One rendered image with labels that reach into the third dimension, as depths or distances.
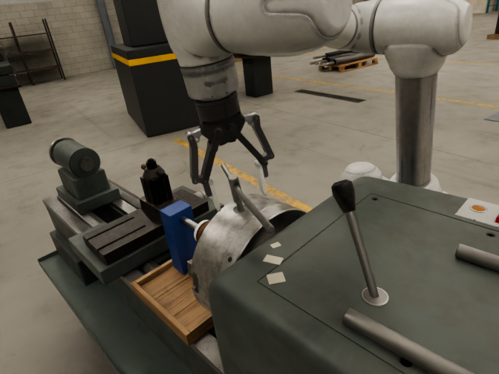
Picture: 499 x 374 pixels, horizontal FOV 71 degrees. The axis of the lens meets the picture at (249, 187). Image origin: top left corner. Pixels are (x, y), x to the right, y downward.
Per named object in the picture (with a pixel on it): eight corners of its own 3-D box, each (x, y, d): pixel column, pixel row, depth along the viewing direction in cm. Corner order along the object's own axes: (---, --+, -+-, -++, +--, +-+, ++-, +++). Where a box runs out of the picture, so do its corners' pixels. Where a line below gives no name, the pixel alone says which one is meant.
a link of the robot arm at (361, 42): (320, 0, 89) (373, -6, 81) (351, 5, 102) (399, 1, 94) (317, 55, 94) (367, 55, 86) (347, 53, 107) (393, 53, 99)
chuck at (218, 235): (312, 273, 100) (301, 179, 83) (233, 355, 83) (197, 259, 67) (288, 260, 106) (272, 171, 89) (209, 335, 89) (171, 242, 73)
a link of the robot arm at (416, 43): (393, 202, 137) (457, 217, 124) (377, 231, 129) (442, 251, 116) (389, -13, 90) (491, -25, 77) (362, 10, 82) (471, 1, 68)
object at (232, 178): (237, 218, 80) (226, 176, 74) (246, 214, 81) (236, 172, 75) (240, 223, 79) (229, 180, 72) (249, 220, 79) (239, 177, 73)
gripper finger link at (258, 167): (253, 160, 71) (257, 159, 71) (259, 189, 75) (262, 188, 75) (258, 166, 69) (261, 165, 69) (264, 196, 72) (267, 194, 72)
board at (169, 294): (280, 273, 113) (279, 263, 111) (188, 346, 92) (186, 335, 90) (220, 239, 133) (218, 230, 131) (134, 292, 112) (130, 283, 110)
